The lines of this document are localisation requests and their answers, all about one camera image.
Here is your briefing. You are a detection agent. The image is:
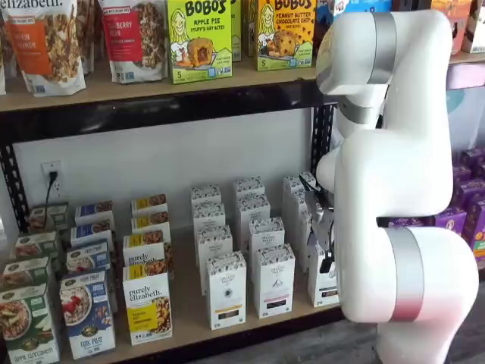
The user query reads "green apple cinnamon oatmeal box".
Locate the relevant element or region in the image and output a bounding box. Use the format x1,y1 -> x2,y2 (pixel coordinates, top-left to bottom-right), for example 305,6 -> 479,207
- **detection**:
29,202 -> 70,233
0,283 -> 61,364
0,256 -> 53,293
14,231 -> 61,263

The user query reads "orange snack box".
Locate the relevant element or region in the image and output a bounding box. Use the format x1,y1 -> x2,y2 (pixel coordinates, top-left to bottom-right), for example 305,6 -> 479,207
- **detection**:
430,0 -> 473,56

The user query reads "wooden shelf board with snacks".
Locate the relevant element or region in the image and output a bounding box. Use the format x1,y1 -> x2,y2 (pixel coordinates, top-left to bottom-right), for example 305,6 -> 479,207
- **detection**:
0,55 -> 320,113

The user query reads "black metal shelf rack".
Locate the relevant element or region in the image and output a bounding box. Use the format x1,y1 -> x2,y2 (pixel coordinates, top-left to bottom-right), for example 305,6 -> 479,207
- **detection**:
0,77 -> 344,364

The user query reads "red purely elizabeth granola bag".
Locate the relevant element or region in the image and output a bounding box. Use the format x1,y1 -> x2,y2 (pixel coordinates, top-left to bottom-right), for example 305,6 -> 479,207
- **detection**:
99,0 -> 169,85

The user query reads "white brown snack box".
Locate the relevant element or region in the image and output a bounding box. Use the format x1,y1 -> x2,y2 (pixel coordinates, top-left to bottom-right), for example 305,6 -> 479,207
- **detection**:
464,0 -> 485,55

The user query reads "yellow purely elizabeth oatmeal box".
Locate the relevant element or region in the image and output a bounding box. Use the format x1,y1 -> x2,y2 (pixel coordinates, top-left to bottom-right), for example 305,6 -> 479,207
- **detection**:
121,261 -> 174,347
130,193 -> 169,217
122,230 -> 174,280
130,211 -> 172,237

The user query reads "yellow Bobo's peanut butter box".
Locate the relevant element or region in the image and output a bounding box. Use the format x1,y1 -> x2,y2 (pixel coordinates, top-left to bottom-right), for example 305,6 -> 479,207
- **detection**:
242,0 -> 261,58
257,0 -> 318,72

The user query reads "white box green strip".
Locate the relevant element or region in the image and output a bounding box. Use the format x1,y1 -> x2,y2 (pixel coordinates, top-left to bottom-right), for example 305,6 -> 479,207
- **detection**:
299,215 -> 315,273
291,188 -> 314,229
306,242 -> 341,309
282,174 -> 318,221

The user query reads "orange purely elizabeth granola bag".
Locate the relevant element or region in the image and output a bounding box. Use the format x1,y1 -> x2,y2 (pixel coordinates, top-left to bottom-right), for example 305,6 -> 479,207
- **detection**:
2,0 -> 87,98
75,0 -> 104,75

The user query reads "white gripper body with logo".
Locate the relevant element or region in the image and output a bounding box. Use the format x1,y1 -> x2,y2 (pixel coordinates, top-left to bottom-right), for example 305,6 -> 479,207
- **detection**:
305,189 -> 336,262

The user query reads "black power cord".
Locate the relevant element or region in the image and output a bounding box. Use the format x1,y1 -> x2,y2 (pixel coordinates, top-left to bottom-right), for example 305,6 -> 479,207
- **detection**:
43,171 -> 58,229

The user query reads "white box pink strip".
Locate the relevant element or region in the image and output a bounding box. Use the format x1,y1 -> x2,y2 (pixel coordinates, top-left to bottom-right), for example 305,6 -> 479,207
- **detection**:
254,243 -> 296,320
248,216 -> 286,254
236,194 -> 271,243
233,177 -> 266,200

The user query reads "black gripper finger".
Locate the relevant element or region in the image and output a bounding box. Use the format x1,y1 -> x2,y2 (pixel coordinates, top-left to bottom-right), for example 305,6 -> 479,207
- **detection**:
320,227 -> 337,275

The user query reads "purple Annie's snack box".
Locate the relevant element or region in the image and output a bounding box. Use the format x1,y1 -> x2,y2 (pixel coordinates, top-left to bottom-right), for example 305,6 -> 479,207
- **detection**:
464,199 -> 485,261
452,148 -> 485,182
452,177 -> 485,208
434,206 -> 468,229
388,216 -> 431,229

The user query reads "green Bobo's apple pie box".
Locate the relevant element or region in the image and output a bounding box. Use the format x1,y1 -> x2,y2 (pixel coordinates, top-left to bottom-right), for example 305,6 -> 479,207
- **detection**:
165,0 -> 233,85
230,0 -> 244,63

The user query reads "blue ZBar box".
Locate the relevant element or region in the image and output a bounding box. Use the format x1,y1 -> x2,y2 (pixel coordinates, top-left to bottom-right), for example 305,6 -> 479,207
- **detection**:
314,0 -> 393,58

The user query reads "wooden shelf board with boxes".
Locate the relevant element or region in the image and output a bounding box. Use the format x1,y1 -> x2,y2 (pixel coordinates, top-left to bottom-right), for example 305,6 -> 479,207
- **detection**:
0,212 -> 343,362

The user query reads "white wall outlet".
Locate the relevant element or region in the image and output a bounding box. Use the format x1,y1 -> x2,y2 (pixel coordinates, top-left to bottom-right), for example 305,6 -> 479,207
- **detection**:
41,161 -> 64,199

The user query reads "white box yellow strip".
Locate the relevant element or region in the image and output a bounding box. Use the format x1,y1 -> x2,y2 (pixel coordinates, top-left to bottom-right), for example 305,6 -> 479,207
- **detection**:
192,202 -> 227,233
195,224 -> 234,297
205,251 -> 248,331
189,184 -> 223,208

